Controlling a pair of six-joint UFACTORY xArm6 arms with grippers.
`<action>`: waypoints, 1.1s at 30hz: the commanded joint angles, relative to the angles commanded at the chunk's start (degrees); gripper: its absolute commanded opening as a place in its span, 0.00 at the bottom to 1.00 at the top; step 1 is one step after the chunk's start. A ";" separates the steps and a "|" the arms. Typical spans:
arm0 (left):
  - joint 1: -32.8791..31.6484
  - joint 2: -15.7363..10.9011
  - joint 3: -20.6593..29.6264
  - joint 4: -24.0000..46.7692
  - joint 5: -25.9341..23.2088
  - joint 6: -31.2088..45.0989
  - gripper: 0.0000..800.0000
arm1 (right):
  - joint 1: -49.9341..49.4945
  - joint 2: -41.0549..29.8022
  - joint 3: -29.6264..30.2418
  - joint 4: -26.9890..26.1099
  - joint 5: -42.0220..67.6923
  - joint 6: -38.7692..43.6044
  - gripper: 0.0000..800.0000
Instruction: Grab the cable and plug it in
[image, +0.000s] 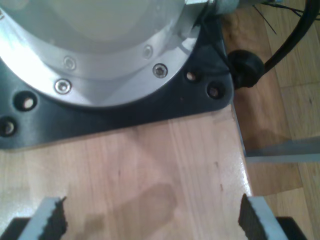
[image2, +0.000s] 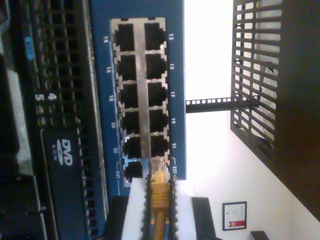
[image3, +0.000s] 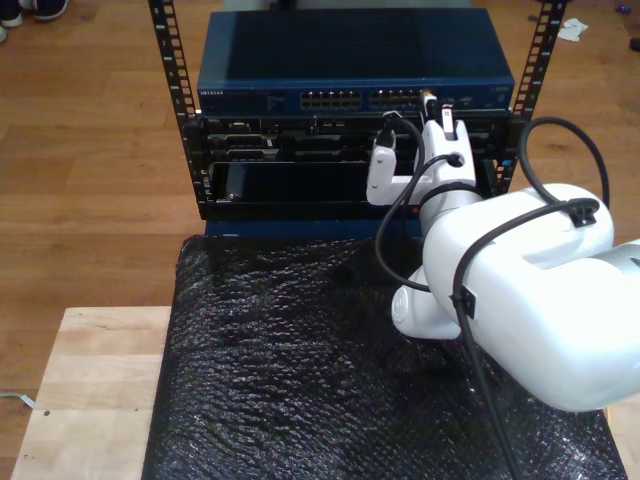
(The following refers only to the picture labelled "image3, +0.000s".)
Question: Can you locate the black rack shelf tray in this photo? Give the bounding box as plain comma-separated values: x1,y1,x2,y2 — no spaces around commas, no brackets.
199,159,501,221

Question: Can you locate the person's dark shoe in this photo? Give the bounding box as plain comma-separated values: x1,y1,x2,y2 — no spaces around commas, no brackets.
33,0,71,21

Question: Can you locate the dark blue rack base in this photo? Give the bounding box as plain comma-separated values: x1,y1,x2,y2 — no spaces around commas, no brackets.
205,217,426,240

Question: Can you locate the long black arm cable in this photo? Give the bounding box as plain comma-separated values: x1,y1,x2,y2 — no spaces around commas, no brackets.
380,110,612,480

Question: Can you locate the black rack server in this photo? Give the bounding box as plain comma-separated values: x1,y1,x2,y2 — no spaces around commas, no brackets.
182,113,526,164

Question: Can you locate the short black wrist cable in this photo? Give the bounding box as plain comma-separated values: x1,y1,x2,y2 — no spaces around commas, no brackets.
374,152,465,294

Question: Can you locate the black bubble mat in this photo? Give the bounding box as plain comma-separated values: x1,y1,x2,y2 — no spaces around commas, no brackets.
141,230,629,480

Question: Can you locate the blue network switch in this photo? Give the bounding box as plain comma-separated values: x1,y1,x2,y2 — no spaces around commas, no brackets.
196,8,516,117

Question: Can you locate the crumpled white paper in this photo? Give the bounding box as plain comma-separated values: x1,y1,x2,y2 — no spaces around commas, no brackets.
557,18,589,43

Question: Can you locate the black perforated rack post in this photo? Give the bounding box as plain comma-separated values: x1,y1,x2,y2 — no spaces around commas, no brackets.
482,0,570,199
148,0,211,221

